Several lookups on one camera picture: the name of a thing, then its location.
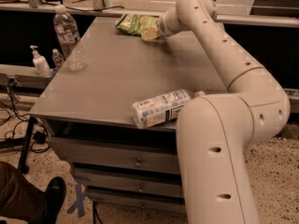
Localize upright clear water bottle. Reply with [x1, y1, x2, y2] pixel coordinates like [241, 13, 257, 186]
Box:
[53, 5, 80, 59]

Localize white pump sanitizer bottle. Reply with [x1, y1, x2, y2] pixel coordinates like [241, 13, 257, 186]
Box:
[30, 45, 50, 77]

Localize grey drawer cabinet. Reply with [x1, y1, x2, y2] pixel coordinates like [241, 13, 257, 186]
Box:
[29, 16, 230, 216]

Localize middle grey drawer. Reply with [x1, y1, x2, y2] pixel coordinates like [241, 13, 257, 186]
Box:
[73, 168, 183, 198]

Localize blue tape cross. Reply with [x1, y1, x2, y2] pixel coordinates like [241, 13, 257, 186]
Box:
[66, 184, 86, 217]

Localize black table leg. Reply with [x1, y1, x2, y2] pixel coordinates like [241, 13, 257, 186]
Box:
[18, 117, 37, 174]

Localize black floor cables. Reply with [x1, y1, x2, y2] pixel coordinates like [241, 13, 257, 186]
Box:
[0, 77, 50, 154]

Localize low grey side shelf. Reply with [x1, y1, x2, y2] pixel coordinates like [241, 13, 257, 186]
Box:
[0, 64, 51, 89]

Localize lying blue-label plastic bottle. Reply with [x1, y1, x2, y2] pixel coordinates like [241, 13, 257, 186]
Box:
[132, 90, 205, 129]

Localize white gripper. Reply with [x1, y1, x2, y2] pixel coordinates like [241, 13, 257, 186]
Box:
[141, 10, 181, 41]

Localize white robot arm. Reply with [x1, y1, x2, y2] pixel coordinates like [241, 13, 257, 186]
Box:
[158, 0, 291, 224]

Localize green jalapeno chip bag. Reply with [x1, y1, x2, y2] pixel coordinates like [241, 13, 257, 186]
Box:
[115, 14, 158, 36]

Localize person's brown trouser leg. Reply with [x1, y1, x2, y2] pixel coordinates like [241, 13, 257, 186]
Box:
[0, 161, 47, 224]

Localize top grey drawer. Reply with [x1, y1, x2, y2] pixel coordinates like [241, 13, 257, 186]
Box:
[48, 137, 179, 175]

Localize small clear bottle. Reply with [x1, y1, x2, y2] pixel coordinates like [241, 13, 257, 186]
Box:
[52, 49, 64, 69]

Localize bottom grey drawer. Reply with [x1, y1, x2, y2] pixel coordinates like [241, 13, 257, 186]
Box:
[87, 189, 186, 214]

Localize grey drawer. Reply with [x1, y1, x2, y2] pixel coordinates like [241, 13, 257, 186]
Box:
[73, 168, 183, 198]
[87, 189, 186, 214]
[48, 137, 179, 175]

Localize black shoe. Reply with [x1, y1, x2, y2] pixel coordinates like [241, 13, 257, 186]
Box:
[41, 176, 66, 224]

